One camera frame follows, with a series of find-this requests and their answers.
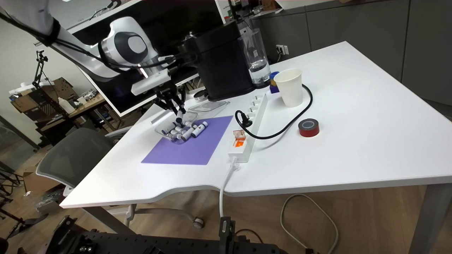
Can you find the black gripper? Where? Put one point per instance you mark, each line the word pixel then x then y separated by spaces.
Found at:
pixel 168 92

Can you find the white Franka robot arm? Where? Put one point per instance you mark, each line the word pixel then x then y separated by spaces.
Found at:
pixel 94 50

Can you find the purple blue cloth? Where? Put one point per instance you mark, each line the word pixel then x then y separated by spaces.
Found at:
pixel 199 149

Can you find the white framed monitor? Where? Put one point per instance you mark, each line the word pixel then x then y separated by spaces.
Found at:
pixel 122 101

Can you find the white power strip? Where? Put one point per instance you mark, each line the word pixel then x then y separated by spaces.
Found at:
pixel 249 125

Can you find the clear water tank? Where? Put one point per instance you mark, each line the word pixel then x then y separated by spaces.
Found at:
pixel 256 57

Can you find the small blue object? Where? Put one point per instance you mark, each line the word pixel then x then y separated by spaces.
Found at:
pixel 273 84

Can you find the grey office chair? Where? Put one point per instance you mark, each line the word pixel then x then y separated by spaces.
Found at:
pixel 76 157

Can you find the cluttered wooden side desk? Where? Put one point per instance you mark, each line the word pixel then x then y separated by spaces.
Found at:
pixel 62 101

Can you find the white paper cup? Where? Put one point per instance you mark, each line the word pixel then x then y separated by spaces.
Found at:
pixel 290 89

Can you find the black tripod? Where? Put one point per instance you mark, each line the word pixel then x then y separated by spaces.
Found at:
pixel 42 68

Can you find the red tape roll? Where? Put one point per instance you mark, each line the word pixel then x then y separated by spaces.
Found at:
pixel 309 128

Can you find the grey table leg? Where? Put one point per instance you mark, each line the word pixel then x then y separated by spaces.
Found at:
pixel 429 221

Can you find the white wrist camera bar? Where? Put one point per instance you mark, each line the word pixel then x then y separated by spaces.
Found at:
pixel 151 85

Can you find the black clamp post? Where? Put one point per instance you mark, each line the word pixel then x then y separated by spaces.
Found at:
pixel 227 233

